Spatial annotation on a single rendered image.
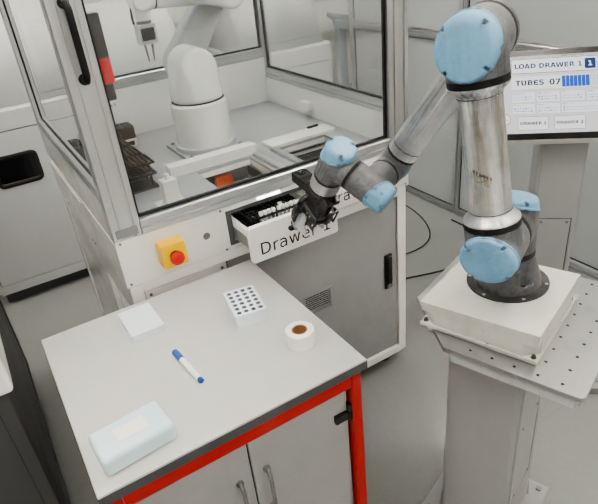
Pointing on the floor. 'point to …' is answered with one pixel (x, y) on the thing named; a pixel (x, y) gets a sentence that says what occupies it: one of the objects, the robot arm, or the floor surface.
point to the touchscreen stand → (559, 210)
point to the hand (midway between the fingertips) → (301, 222)
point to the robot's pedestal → (487, 442)
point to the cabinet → (305, 276)
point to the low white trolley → (220, 400)
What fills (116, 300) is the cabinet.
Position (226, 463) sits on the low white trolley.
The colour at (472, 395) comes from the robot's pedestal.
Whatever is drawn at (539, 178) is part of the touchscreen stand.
